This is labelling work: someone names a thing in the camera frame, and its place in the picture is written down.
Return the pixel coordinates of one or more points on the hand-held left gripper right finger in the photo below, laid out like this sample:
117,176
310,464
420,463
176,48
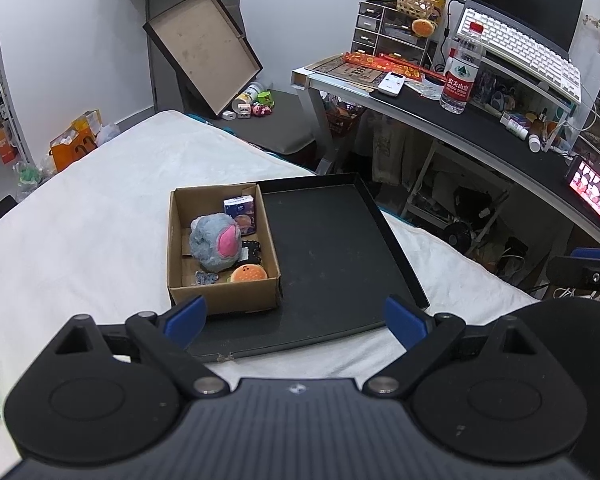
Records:
405,321

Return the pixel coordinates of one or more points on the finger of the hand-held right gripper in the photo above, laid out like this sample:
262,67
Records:
590,275

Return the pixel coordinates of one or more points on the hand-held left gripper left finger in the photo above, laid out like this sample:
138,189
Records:
185,317

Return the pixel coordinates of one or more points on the cardboard box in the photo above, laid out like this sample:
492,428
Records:
220,302

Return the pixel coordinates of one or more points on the small grey trinket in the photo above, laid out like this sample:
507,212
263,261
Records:
205,278

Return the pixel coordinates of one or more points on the burger plush toy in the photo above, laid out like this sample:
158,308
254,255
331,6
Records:
247,274

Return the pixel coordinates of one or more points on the grey plush toy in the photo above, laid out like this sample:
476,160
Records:
205,240

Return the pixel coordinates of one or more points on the small blue carton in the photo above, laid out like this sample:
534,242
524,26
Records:
240,210

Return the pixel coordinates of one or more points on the phone with red display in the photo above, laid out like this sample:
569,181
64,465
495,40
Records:
592,190

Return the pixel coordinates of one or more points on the black pouch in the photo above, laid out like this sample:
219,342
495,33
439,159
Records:
254,252

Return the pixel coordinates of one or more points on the black tray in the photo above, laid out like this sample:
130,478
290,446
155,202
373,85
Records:
325,260

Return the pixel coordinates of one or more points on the white pill bottle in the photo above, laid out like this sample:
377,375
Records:
534,143

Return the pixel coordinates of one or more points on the white laptop stand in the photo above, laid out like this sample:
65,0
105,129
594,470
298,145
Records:
560,110

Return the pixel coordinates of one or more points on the white tote bag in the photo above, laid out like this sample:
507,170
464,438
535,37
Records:
390,145

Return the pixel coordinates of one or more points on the white plastic bag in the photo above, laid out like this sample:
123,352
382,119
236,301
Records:
107,133

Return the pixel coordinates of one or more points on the white charger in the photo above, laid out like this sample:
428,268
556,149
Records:
228,115

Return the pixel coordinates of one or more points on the orange paper bag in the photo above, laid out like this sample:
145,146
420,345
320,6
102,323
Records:
72,142

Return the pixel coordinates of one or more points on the green plastic bag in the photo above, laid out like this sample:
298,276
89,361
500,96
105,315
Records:
27,176

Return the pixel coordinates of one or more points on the wicker basket under desk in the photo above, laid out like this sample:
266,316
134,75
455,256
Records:
342,116

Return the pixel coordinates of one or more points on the white toy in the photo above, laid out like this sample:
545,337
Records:
243,111

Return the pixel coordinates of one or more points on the pink toy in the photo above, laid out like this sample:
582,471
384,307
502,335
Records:
262,109

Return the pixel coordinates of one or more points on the clear plastic packet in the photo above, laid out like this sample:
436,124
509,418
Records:
425,89

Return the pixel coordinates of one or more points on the clear water bottle red label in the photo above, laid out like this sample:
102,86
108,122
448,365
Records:
460,80

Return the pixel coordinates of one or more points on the green cup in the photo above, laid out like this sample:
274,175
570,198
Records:
266,96

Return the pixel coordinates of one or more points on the white power bank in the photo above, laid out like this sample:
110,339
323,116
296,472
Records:
392,84

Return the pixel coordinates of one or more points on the white keyboard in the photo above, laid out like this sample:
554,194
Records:
520,47

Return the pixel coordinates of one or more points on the orange box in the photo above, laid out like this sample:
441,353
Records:
2,142

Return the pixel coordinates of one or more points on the red banner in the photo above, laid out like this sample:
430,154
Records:
367,59
410,67

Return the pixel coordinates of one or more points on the black laptop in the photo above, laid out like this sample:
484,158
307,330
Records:
525,0

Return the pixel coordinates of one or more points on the small burger plush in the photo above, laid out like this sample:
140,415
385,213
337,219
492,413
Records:
423,26

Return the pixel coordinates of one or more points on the grey drawer organiser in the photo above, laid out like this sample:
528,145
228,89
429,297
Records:
375,25

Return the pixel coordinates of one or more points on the small wicker basket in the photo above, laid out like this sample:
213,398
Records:
415,4

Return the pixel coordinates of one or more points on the silver frame desk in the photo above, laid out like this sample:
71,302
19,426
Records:
480,130

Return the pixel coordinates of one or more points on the brown board black frame lid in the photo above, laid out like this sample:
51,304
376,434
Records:
205,45

